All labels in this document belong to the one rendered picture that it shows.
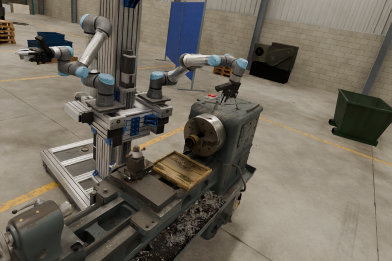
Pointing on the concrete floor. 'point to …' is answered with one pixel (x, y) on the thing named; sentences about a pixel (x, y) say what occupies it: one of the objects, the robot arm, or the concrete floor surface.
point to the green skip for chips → (360, 117)
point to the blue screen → (185, 32)
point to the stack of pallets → (7, 32)
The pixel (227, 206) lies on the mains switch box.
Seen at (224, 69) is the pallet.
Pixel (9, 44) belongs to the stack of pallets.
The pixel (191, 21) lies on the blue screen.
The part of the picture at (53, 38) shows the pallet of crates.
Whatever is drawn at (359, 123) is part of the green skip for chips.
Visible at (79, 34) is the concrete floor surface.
